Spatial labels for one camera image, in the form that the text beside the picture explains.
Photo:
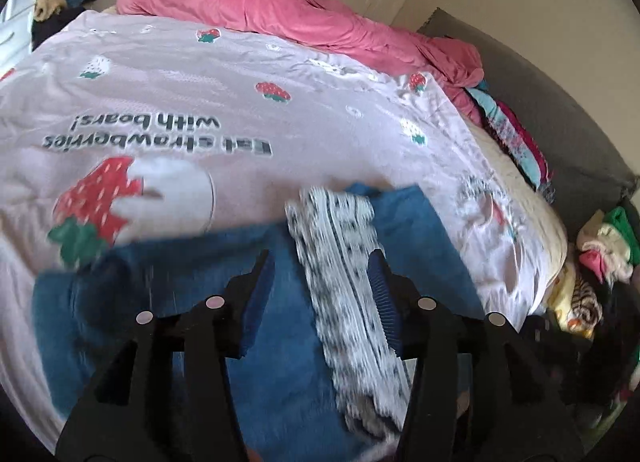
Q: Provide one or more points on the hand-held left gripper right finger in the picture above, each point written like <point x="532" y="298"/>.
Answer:
<point x="382" y="302"/>

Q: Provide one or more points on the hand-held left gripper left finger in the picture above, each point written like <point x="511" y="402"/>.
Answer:
<point x="257" y="297"/>

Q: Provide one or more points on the blue denim skirt with lace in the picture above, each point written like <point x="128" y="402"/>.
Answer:
<point x="280" y="387"/>

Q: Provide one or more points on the beige bed sheet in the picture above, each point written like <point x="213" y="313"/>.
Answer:
<point x="525" y="202"/>

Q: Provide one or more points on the pink strawberry print quilt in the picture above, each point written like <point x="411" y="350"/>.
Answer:
<point x="250" y="92"/>

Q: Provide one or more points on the stack of colourful clothes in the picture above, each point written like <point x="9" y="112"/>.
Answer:
<point x="515" y="142"/>

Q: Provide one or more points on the heap of mixed clothes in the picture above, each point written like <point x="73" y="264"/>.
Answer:
<point x="600" y="252"/>

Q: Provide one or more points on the grey padded headboard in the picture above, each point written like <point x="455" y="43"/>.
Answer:
<point x="550" y="107"/>

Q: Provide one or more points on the white drawer cabinet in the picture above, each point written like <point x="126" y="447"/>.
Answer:
<point x="15" y="32"/>

